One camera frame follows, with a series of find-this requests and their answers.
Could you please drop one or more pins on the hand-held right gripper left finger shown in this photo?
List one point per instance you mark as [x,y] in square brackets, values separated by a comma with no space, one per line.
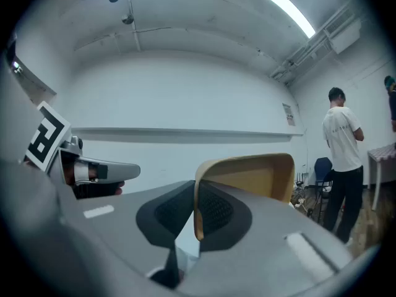
[102,243]

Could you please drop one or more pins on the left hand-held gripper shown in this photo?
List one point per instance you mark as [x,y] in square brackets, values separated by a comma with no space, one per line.
[46,135]

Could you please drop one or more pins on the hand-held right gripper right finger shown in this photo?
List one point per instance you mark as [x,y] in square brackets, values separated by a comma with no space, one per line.
[263,252]

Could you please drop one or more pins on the yellow tray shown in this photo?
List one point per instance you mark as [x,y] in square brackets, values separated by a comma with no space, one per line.
[247,175]

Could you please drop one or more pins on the blue chair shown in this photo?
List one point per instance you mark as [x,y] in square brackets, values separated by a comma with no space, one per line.
[322,169]

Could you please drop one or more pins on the white ceiling pipes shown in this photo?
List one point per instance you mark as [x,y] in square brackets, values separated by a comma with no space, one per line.
[297,59]

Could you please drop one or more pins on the white air conditioner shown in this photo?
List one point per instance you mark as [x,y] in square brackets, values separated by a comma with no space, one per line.
[345,37]

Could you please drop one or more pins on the long ceiling light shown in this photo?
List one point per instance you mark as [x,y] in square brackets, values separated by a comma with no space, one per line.
[289,9]

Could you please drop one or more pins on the wall poster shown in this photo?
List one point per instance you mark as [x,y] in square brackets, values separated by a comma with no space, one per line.
[289,114]

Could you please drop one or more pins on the ceiling dome camera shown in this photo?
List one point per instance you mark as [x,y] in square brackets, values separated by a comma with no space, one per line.
[127,18]

